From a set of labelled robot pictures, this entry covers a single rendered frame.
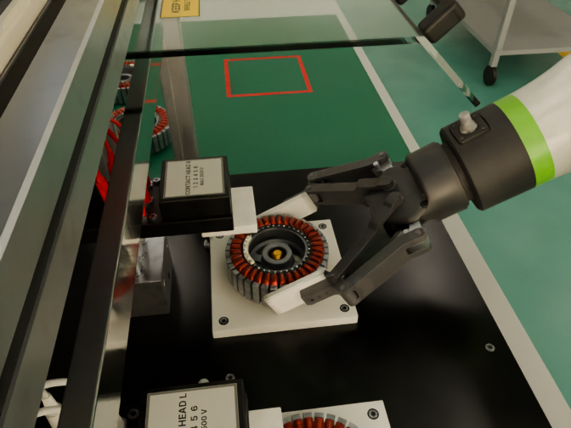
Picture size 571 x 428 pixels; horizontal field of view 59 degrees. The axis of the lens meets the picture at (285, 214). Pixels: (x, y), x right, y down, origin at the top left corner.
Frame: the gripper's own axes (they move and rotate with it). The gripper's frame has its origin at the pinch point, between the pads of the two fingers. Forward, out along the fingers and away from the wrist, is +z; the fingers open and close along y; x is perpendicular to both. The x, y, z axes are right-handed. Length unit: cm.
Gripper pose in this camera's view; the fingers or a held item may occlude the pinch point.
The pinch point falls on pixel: (279, 256)
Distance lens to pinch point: 55.4
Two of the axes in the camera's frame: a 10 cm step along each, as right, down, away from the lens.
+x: 4.7, 6.1, 6.3
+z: -8.7, 4.3, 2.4
